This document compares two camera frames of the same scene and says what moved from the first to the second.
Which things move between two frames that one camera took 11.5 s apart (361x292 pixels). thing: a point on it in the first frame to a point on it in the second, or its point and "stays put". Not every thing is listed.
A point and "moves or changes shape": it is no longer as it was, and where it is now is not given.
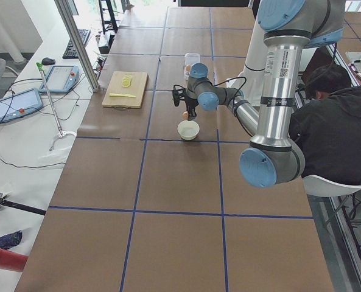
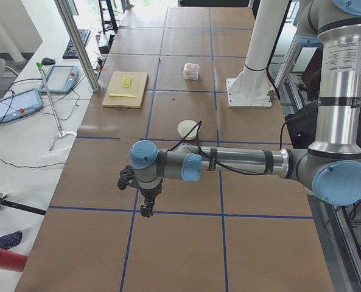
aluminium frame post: [79, 45] stays put
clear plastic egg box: [191, 58] moves or changes shape
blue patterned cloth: [7, 241] stays put
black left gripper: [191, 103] to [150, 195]
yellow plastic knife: [119, 95] stays put
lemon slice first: [126, 82] stays put
